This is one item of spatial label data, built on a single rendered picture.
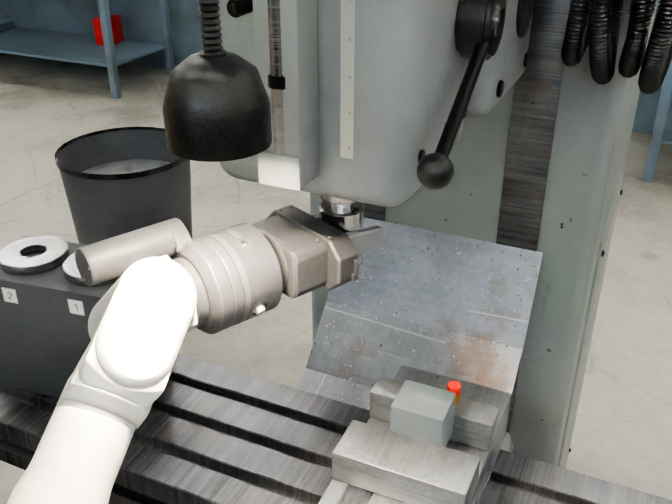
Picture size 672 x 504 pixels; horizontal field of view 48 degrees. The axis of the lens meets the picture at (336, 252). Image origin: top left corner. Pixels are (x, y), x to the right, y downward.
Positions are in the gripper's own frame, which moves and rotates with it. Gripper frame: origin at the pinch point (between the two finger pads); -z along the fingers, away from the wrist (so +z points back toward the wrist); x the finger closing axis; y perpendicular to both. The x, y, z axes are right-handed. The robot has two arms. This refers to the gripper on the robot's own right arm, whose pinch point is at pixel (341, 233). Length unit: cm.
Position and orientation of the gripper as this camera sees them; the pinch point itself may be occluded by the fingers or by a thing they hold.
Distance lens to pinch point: 79.0
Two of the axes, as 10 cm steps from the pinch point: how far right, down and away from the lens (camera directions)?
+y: -0.1, 8.8, 4.7
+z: -7.6, 3.0, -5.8
